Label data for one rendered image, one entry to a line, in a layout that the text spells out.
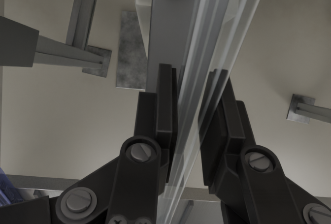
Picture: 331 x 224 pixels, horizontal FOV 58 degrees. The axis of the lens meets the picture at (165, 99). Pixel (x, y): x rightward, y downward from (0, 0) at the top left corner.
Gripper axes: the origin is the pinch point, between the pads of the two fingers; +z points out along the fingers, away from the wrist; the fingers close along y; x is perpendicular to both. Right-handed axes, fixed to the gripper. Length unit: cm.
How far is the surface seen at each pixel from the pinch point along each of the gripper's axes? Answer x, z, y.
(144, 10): 0.7, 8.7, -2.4
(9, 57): -11.1, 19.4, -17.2
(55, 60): -20.7, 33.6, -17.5
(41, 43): -14.7, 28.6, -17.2
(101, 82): -53, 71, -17
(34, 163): -77, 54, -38
